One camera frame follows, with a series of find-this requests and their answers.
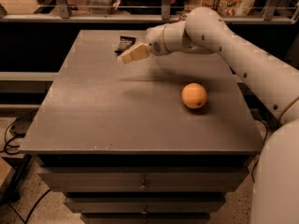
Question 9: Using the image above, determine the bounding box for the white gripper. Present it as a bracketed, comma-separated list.
[117, 24, 169, 63]

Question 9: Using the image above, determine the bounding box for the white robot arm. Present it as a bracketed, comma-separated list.
[121, 7, 299, 224]

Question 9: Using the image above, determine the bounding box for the black rxbar chocolate bar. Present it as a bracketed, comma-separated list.
[115, 35, 136, 55]

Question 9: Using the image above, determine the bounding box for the black bag behind railing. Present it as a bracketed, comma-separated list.
[118, 0, 187, 15]

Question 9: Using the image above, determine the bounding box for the orange fruit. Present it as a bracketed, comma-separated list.
[181, 83, 207, 109]

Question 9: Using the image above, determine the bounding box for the grey drawer cabinet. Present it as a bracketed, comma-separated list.
[21, 31, 263, 224]

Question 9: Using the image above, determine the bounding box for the metal railing shelf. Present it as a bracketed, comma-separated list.
[0, 0, 299, 24]

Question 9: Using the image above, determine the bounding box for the black cables left floor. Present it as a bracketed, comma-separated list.
[0, 109, 52, 224]

